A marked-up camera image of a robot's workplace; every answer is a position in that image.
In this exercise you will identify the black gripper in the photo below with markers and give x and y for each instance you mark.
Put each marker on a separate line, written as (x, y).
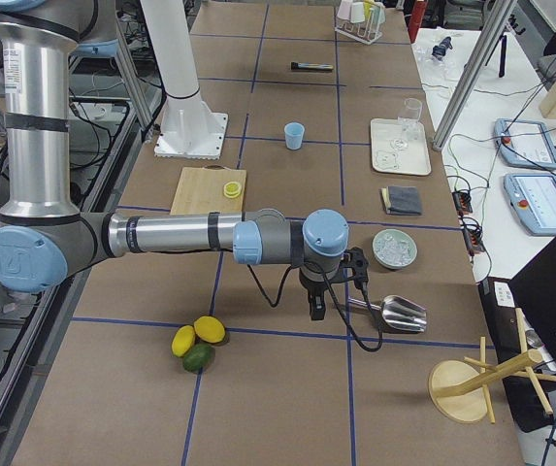
(312, 289)

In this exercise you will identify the steel muddler black tip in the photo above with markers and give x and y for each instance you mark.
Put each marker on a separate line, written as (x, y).
(311, 67)

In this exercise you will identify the yellow lemon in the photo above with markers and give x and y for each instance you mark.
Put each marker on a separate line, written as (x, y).
(183, 341)
(209, 329)

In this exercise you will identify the lemon slices on board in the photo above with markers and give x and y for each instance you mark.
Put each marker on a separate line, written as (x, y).
(232, 189)

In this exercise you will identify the light blue plastic cup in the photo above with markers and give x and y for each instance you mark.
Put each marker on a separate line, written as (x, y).
(294, 134)

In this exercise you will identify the pale pink plastic cup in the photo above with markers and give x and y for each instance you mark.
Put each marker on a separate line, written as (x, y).
(344, 10)

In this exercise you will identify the pale green plastic cup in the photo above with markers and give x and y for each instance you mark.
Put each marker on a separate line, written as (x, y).
(374, 14)

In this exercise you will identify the white plastic cup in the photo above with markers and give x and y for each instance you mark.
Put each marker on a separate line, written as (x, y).
(357, 12)

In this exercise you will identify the steel ice scoop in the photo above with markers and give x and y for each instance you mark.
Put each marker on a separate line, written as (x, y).
(396, 314)

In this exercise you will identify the green bowl of ice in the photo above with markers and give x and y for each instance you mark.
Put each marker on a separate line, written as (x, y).
(394, 249)

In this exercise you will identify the green lime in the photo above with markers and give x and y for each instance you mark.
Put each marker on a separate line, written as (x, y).
(197, 357)

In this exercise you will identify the grey folded cloth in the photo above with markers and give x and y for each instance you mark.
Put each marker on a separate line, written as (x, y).
(401, 200)

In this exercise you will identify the wooden cutting board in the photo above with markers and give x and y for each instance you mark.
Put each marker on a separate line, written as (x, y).
(199, 191)

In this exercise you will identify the wooden mug tree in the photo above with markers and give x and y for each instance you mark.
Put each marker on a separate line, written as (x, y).
(460, 388)

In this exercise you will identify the cream bear tray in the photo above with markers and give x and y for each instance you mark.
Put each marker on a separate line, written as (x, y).
(414, 160)

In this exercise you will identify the clear wine glass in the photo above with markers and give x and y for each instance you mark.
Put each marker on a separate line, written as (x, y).
(408, 116)

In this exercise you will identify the black laptop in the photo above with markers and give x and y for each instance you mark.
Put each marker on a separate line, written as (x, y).
(533, 290)

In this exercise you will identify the blue teach pendant near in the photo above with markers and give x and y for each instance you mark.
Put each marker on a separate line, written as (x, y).
(533, 199)

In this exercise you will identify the blue teach pendant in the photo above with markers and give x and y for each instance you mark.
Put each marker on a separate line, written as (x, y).
(524, 144)
(533, 199)

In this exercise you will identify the blue teach pendant far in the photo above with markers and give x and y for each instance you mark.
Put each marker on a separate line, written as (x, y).
(524, 144)

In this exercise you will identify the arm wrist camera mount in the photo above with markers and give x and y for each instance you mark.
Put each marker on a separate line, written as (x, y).
(354, 269)

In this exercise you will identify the white wire cup rack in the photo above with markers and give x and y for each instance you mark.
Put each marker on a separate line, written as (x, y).
(358, 32)

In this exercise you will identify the aluminium frame post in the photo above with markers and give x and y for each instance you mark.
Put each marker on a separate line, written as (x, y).
(488, 38)

